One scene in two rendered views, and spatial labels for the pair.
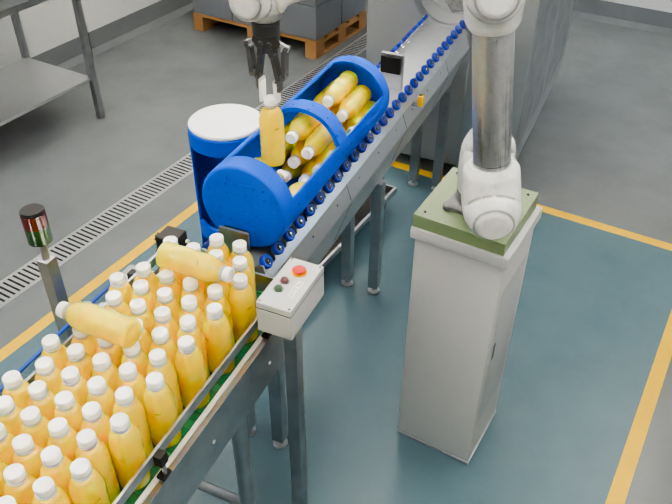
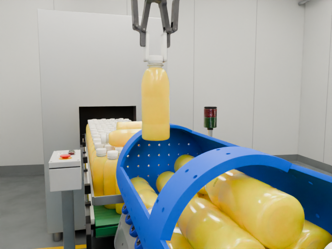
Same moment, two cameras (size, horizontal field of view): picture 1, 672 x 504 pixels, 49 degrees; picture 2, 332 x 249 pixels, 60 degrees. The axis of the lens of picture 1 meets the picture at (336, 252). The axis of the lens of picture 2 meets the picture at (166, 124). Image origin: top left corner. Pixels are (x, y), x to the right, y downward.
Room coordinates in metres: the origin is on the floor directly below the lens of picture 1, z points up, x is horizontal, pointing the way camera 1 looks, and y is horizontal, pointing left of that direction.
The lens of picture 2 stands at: (2.48, -0.26, 1.32)
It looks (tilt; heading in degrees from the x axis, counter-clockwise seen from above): 6 degrees down; 140
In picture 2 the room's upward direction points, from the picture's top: straight up
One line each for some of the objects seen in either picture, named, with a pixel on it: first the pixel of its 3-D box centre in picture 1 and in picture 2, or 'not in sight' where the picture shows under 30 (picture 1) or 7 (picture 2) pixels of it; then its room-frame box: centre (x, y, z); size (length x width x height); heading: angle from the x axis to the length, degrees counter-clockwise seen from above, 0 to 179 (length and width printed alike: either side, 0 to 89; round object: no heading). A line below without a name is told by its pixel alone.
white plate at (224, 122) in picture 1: (225, 121); not in sight; (2.47, 0.42, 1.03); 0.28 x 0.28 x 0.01
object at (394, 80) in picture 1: (391, 71); not in sight; (2.99, -0.23, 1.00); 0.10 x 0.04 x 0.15; 66
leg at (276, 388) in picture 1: (276, 388); not in sight; (1.80, 0.21, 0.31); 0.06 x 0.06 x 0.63; 66
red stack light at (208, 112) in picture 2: (34, 218); (210, 112); (1.56, 0.78, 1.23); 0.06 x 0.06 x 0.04
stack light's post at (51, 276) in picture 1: (87, 394); not in sight; (1.56, 0.78, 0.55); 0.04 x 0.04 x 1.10; 66
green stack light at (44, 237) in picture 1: (38, 232); (210, 122); (1.56, 0.78, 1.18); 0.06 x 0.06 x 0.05
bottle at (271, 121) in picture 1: (272, 132); (155, 101); (1.90, 0.19, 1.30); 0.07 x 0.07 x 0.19
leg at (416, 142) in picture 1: (416, 136); not in sight; (3.66, -0.45, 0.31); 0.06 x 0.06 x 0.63; 66
